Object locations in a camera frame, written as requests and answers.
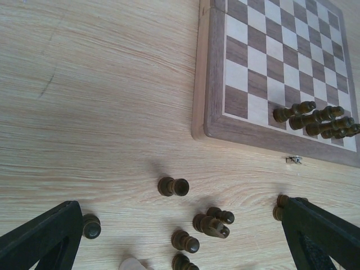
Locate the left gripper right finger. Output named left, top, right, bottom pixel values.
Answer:
left=281, top=197, right=359, bottom=269

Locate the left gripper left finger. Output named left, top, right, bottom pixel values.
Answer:
left=1, top=201, right=83, bottom=269

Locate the dark piece pile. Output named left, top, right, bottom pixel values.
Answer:
left=273, top=206, right=284, bottom=222

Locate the dark bishop chess piece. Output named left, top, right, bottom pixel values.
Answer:
left=321, top=128, right=349, bottom=139

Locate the dark rook chess piece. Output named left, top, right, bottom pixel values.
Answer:
left=334, top=124, right=359, bottom=139

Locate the metal board latch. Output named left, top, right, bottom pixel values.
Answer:
left=285, top=155, right=303, bottom=164

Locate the dark knight chess piece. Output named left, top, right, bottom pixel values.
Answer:
left=192, top=214, right=230, bottom=239

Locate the dark pawn near board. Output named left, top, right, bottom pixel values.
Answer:
left=157, top=177, right=190, bottom=197

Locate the wooden chess board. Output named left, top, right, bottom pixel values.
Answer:
left=191, top=1, right=359, bottom=167

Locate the dark pawn far left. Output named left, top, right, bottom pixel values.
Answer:
left=83, top=214, right=101, bottom=240

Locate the dark pawn beside knight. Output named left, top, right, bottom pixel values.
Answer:
left=206, top=206, right=235, bottom=224

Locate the dark pawn lower middle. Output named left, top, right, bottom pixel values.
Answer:
left=171, top=230, right=200, bottom=254

